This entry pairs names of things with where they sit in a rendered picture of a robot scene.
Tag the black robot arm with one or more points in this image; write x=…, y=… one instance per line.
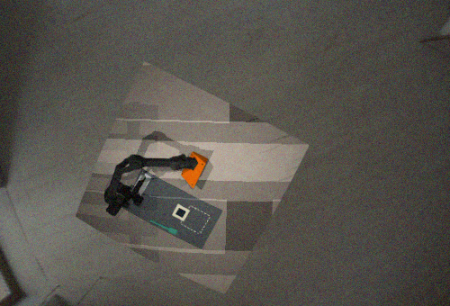
x=136, y=163

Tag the cream tile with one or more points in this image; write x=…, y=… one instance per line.
x=180, y=212

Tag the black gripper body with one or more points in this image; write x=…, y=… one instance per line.
x=137, y=198

